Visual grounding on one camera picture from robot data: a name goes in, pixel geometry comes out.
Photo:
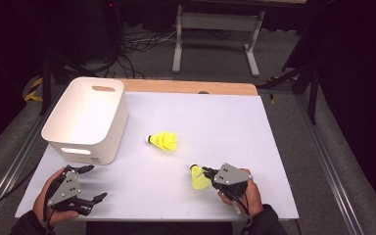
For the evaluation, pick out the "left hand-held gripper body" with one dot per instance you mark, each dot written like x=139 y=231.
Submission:
x=66 y=191

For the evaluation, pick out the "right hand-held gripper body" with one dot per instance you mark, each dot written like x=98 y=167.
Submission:
x=232 y=178

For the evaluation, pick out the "white plastic storage bin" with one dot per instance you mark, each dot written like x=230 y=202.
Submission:
x=84 y=114

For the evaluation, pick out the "person's left hand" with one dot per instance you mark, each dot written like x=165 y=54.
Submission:
x=40 y=204

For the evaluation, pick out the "person's right hand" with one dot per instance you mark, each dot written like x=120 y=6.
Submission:
x=254 y=199

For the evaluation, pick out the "white board mat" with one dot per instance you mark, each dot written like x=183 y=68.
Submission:
x=189 y=117

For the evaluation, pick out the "yellow black striped tape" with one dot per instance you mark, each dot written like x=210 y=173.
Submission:
x=34 y=93

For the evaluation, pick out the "black tripod stand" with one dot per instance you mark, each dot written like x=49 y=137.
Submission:
x=47 y=81

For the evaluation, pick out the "black metal stand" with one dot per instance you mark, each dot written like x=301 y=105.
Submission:
x=312 y=94

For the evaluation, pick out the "aluminium floor rail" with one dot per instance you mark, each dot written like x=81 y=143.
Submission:
x=329 y=163
x=13 y=166

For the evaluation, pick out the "grey metal desk frame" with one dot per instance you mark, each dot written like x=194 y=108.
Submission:
x=217 y=23

